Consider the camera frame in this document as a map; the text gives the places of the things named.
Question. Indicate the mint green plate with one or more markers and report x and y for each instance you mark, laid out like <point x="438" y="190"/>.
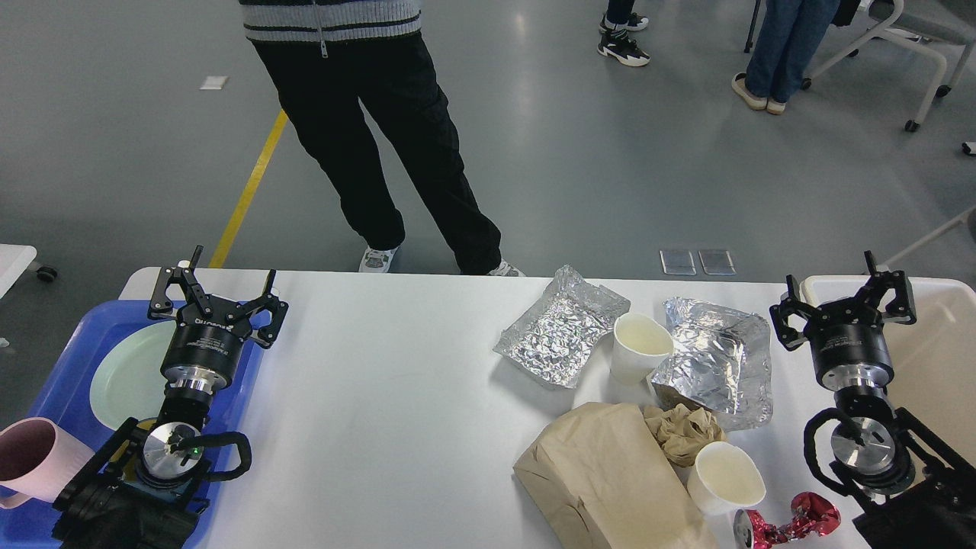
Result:
<point x="128" y="382"/>

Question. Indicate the crumpled brown napkin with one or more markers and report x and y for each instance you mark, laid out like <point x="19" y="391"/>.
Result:
<point x="682" y="433"/>

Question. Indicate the red candy wrapper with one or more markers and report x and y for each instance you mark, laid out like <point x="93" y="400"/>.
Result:
<point x="811" y="515"/>

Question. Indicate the blue plastic tray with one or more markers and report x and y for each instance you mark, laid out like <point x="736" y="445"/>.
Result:
<point x="64" y="399"/>

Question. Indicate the person in black trousers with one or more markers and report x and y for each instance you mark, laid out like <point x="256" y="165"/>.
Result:
<point x="336" y="62"/>

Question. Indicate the beige plastic bin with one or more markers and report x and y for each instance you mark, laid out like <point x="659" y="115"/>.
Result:
<point x="934" y="361"/>

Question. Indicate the foil sheet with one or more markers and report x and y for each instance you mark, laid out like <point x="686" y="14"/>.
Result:
<point x="721" y="362"/>
<point x="554" y="338"/>

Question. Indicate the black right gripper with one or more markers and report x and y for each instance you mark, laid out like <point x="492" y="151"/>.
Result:
<point x="850" y="347"/>

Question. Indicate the person in blue jeans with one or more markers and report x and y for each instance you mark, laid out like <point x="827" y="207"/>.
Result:
<point x="788" y="40"/>

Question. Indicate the brown paper bag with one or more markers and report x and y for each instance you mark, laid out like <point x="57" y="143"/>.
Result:
<point x="601" y="481"/>

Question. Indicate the pink mug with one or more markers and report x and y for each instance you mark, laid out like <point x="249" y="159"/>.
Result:
<point x="38" y="459"/>

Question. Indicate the white paper cup upper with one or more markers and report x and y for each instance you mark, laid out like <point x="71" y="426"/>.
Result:
<point x="641" y="345"/>

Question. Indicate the small white side table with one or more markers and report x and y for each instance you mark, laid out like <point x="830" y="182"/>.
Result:
<point x="15" y="260"/>

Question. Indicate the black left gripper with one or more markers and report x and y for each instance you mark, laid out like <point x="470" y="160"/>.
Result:
<point x="204" y="347"/>

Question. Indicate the white office chair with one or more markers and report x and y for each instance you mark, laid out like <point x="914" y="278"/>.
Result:
<point x="913" y="25"/>

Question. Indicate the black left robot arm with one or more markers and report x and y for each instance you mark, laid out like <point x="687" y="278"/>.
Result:
<point x="140" y="488"/>

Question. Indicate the white paper cup lower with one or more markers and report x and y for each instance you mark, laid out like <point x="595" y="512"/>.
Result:
<point x="723" y="479"/>

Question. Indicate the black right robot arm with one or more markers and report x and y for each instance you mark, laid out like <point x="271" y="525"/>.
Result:
<point x="915" y="491"/>

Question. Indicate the white paper cup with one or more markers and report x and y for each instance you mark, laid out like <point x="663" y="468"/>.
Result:
<point x="641" y="345"/>
<point x="723" y="479"/>

